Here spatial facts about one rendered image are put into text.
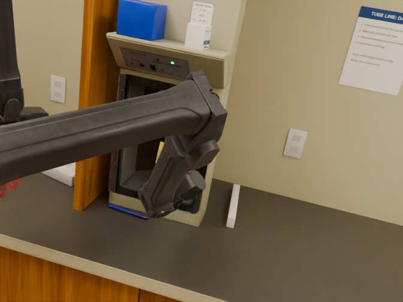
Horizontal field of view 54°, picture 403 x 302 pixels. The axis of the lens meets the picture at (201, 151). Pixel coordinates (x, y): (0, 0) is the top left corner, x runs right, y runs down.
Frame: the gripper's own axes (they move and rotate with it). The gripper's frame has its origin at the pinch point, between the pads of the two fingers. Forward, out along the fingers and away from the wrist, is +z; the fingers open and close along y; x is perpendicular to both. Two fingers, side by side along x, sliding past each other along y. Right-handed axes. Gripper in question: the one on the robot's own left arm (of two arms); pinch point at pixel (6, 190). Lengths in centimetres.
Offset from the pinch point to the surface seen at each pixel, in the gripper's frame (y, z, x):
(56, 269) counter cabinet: 5.3, 25.2, -11.2
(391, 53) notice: 76, -45, -95
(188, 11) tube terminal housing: 33, -49, -32
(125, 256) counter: 8.5, 16.2, -30.4
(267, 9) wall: 76, -52, -50
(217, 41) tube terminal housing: 33, -43, -41
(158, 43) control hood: 22, -41, -28
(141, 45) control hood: 22, -39, -24
